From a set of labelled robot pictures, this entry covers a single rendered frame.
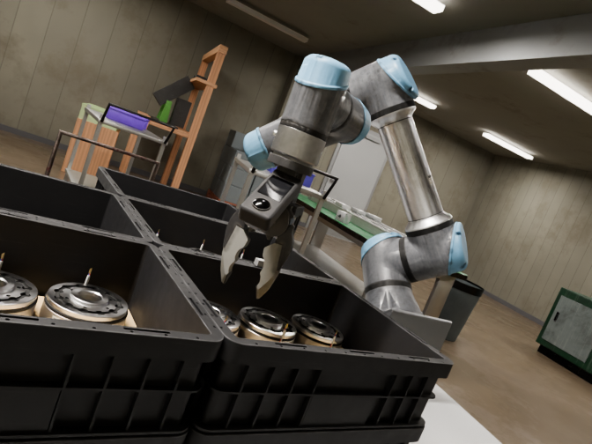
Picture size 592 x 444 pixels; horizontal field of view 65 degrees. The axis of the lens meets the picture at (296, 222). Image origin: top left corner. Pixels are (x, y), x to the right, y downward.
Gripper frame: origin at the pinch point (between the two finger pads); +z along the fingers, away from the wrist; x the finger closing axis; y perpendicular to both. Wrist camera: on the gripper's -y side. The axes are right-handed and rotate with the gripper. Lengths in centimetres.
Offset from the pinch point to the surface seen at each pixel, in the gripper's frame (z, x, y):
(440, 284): 31, -74, 328
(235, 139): -15, 257, 642
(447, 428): 23, -45, 39
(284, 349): -0.3, -11.6, -16.7
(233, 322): 6.6, -0.6, 1.2
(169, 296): 1.6, 5.1, -12.5
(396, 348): 3.1, -25.9, 13.1
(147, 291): 4.5, 10.7, -7.1
